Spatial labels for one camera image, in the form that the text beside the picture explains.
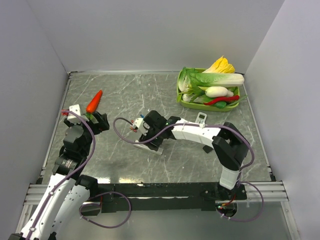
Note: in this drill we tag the toy napa cabbage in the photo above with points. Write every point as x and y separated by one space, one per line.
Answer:
187 76

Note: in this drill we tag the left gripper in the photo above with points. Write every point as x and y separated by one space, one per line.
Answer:
102 124

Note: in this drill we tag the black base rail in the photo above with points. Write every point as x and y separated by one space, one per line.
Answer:
115 197

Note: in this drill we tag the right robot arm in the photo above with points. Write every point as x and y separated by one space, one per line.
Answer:
229 144

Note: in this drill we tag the white toy radish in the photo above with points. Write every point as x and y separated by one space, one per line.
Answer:
218 91

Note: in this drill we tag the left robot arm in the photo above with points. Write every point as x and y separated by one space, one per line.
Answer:
68 188

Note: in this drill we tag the red toy chili pepper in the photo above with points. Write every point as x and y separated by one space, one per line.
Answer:
222 99

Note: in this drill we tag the green plastic basket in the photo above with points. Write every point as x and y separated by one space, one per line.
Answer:
199 102

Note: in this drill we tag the white remote control body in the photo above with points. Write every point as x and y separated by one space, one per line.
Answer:
159 151

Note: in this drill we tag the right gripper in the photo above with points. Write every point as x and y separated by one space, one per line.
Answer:
157 143

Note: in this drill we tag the orange toy carrot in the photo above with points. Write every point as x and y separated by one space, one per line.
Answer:
93 105

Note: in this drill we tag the green toy bok choy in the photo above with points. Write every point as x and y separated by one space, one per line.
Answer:
189 95

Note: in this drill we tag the green toy pepper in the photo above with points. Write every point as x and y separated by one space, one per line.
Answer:
220 104

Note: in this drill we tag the small white remote control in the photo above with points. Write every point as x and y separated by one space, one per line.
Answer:
201 118

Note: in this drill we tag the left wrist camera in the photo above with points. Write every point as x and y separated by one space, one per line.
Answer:
71 118

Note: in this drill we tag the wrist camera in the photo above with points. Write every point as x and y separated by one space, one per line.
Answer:
71 118
140 125

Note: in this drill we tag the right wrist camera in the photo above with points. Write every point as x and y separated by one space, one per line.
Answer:
140 125

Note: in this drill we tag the yellow toy cabbage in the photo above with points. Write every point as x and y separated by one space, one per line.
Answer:
221 65

